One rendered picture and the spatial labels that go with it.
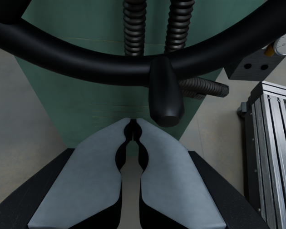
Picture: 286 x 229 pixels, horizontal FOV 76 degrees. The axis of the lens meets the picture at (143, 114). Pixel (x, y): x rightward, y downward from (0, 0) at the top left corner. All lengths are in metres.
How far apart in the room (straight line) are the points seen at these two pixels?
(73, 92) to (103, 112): 0.10
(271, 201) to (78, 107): 0.67
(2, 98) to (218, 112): 1.15
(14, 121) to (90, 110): 0.58
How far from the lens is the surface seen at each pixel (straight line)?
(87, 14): 0.35
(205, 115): 1.07
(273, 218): 0.77
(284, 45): 0.38
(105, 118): 0.57
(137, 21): 0.21
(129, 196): 0.81
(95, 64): 0.17
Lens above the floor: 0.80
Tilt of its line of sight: 56 degrees down
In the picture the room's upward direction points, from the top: 11 degrees clockwise
